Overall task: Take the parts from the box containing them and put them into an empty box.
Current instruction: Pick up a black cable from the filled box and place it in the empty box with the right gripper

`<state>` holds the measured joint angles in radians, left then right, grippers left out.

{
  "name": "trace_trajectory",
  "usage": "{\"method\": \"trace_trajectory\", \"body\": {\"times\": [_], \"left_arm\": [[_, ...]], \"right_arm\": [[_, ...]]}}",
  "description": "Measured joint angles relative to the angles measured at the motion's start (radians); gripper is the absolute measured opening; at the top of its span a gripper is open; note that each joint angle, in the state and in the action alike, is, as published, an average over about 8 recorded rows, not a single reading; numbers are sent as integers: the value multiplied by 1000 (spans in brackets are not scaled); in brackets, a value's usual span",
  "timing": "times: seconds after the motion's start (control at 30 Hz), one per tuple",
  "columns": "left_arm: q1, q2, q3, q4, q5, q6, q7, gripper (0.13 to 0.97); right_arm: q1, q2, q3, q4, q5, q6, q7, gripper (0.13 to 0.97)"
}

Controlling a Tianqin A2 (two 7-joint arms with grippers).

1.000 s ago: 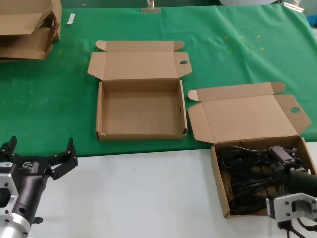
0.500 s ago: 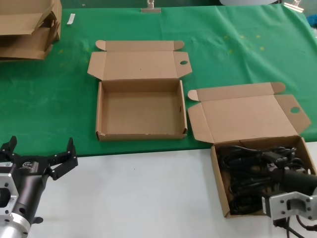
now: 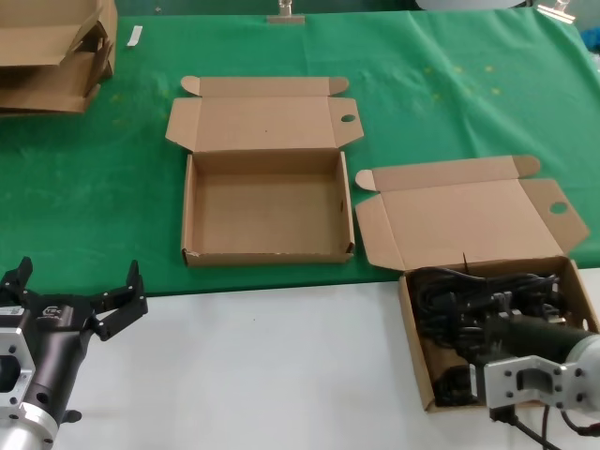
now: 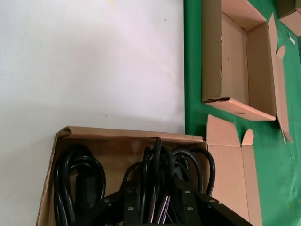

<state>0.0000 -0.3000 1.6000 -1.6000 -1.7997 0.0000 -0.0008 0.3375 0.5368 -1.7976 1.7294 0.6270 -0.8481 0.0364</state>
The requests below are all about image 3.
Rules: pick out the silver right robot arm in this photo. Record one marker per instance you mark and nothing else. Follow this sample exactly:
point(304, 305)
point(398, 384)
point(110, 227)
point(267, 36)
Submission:
point(586, 370)

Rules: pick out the silver right camera mount bracket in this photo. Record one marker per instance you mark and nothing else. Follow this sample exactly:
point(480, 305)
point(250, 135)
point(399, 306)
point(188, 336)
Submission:
point(520, 379)

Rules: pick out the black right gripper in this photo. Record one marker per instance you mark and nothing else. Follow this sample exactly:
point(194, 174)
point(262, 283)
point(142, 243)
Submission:
point(529, 337)

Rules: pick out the green table cloth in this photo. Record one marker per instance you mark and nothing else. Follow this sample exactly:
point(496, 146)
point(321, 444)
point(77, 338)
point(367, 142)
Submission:
point(422, 94)

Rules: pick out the silver left camera mount bracket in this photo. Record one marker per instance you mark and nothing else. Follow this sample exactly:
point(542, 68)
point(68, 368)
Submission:
point(16, 356)

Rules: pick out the stacked cardboard box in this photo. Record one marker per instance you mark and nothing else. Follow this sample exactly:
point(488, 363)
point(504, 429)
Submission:
point(28, 91)
point(28, 14)

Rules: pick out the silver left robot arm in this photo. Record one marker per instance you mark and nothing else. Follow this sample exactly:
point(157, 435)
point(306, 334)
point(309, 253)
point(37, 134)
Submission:
point(23, 431)

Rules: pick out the silver camera mount bracket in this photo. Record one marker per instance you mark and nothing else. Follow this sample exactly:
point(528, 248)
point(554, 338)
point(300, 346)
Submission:
point(520, 379)
point(16, 356)

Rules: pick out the open cardboard box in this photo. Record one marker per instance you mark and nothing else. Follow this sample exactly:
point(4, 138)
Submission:
point(469, 220)
point(262, 122)

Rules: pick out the metal table clamp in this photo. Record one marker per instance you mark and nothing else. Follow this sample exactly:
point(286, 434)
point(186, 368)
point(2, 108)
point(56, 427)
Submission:
point(558, 11)
point(285, 18)

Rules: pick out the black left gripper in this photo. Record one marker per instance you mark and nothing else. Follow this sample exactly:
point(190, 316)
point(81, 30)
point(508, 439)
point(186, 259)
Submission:
point(58, 328)

